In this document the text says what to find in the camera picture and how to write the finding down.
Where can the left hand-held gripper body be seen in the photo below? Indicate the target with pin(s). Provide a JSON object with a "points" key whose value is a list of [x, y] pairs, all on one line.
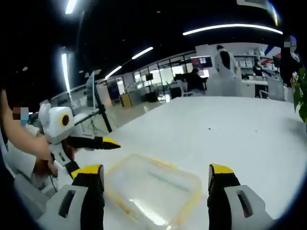
{"points": [[55, 127]]}

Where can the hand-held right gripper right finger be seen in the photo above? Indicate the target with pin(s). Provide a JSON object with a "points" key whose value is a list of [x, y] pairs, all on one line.
{"points": [[218, 196]]}

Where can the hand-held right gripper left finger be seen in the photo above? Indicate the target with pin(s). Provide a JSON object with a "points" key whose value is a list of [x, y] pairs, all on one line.
{"points": [[92, 191]]}

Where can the clear plastic buckle box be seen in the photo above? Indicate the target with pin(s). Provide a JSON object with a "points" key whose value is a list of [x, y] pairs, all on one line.
{"points": [[153, 189]]}

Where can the person's left hand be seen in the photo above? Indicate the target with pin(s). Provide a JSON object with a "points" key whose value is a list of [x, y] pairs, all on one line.
{"points": [[45, 153]]}

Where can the yellow cabinet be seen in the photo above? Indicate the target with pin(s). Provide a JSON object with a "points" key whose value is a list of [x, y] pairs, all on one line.
{"points": [[125, 100]]}

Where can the small black screen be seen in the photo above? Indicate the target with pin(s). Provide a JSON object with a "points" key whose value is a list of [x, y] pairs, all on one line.
{"points": [[149, 77]]}

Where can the short ceiling light strip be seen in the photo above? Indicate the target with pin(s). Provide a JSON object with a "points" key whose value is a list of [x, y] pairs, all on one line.
{"points": [[142, 52]]}

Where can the green potted plant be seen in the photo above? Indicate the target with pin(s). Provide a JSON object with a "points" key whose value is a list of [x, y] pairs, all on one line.
{"points": [[301, 95]]}

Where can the long ceiling light strip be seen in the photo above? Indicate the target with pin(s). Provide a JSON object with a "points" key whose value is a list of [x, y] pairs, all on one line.
{"points": [[232, 27]]}

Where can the wall screen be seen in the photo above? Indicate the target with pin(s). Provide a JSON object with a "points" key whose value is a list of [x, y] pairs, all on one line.
{"points": [[201, 61]]}

